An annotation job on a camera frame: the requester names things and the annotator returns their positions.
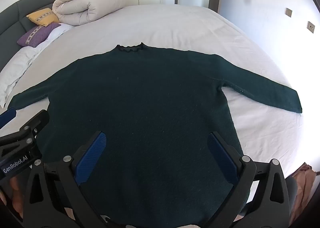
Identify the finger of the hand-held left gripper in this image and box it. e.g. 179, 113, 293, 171
0, 110, 49, 158
0, 108, 17, 128

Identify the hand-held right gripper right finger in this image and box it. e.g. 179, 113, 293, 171
207, 132, 290, 228

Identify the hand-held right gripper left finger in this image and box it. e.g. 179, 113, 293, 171
24, 131, 110, 228

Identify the dark green sweater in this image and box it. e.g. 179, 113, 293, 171
7, 42, 303, 228

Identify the person's left hand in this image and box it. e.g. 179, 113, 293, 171
0, 175, 25, 215

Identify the white pillow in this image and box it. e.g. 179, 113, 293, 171
0, 23, 75, 109

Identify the grey cloth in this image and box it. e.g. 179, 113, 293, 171
285, 175, 298, 208

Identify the beige cloth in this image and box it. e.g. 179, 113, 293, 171
291, 163, 317, 223

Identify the purple pillow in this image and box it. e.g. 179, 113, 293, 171
17, 23, 62, 48

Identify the grey padded headboard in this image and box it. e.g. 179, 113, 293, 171
0, 0, 68, 71

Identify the yellow pillow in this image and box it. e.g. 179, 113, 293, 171
26, 8, 60, 27

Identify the folded beige duvet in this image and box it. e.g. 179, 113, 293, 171
52, 0, 125, 27

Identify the white bed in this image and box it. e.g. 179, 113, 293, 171
0, 4, 313, 218

